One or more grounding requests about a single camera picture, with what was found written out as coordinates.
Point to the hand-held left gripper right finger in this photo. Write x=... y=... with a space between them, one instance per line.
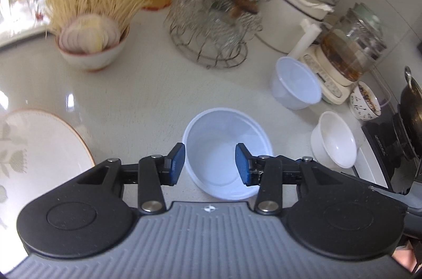
x=241 y=163

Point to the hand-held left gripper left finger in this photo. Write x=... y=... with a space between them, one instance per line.
x=178 y=163

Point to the pale blue plastic bowl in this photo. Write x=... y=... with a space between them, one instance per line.
x=296 y=84
x=227 y=134

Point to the plain white ceramic bowl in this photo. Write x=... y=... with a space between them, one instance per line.
x=334 y=140

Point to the white bowl holding onion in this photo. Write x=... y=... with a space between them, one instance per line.
x=92 y=56

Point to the patterned bowl with grains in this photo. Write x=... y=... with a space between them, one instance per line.
x=364 y=101

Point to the black stove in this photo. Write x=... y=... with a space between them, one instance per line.
x=382 y=140

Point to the white leaf-print plate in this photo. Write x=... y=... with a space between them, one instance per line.
x=33 y=147

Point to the onion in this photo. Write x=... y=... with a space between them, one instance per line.
x=89 y=33

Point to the glass electric kettle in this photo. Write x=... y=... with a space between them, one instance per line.
x=352 y=50

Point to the white electric cooking pot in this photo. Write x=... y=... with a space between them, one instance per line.
x=293 y=5

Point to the dark wok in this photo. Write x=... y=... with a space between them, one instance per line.
x=412 y=101

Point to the white drip tray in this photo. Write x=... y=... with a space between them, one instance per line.
x=19 y=31

